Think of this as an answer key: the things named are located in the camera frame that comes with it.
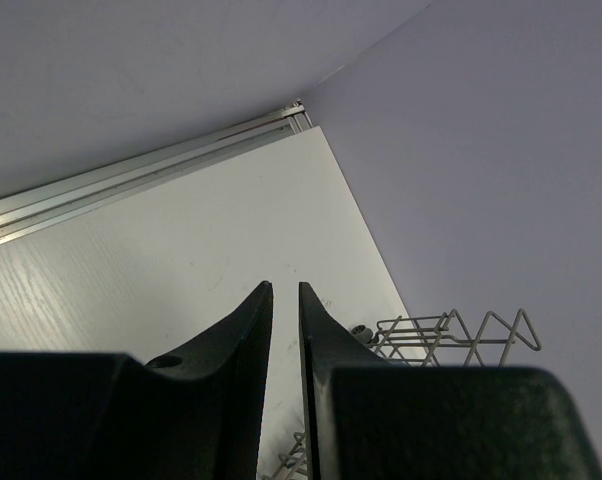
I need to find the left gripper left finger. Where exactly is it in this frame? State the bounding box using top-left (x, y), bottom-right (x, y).
top-left (0, 282), bottom-right (274, 479)

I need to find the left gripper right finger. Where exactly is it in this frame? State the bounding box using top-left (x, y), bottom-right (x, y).
top-left (298, 282), bottom-right (602, 479)

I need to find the grey wire dish rack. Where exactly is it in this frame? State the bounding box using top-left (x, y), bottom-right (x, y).
top-left (256, 309), bottom-right (542, 479)

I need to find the aluminium table edge rail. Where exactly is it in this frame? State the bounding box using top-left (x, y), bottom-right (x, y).
top-left (0, 102), bottom-right (312, 245)

